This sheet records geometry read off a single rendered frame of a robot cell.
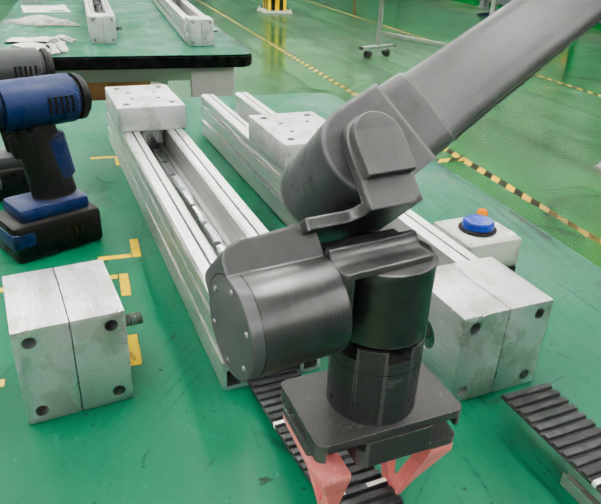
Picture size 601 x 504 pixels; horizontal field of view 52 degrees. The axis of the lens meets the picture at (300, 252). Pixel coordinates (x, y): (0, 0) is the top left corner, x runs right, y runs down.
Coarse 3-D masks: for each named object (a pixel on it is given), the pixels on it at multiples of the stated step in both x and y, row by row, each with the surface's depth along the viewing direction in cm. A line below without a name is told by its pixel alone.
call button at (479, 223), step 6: (468, 216) 78; (474, 216) 78; (480, 216) 78; (486, 216) 78; (462, 222) 77; (468, 222) 76; (474, 222) 76; (480, 222) 76; (486, 222) 76; (492, 222) 76; (468, 228) 76; (474, 228) 76; (480, 228) 76; (486, 228) 76; (492, 228) 76
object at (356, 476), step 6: (348, 468) 46; (354, 468) 46; (360, 468) 46; (366, 468) 46; (372, 468) 46; (354, 474) 46; (360, 474) 46; (366, 474) 46; (372, 474) 46; (378, 474) 46; (354, 480) 45; (360, 480) 45; (366, 480) 45; (372, 480) 45; (348, 486) 45; (354, 486) 45
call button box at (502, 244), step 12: (444, 228) 78; (456, 228) 78; (504, 228) 78; (456, 240) 75; (468, 240) 75; (480, 240) 75; (492, 240) 75; (504, 240) 75; (516, 240) 76; (480, 252) 74; (492, 252) 75; (504, 252) 76; (516, 252) 77; (504, 264) 77
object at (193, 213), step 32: (128, 160) 98; (160, 160) 97; (192, 160) 89; (160, 192) 78; (192, 192) 89; (224, 192) 79; (160, 224) 77; (192, 224) 70; (224, 224) 77; (256, 224) 70; (192, 256) 63; (192, 288) 64; (192, 320) 67; (224, 384) 57
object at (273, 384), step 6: (294, 372) 59; (270, 378) 58; (276, 378) 58; (282, 378) 58; (288, 378) 58; (252, 384) 57; (258, 384) 57; (264, 384) 57; (270, 384) 57; (276, 384) 57; (252, 390) 57; (258, 390) 56; (264, 390) 56; (270, 390) 56; (276, 390) 57
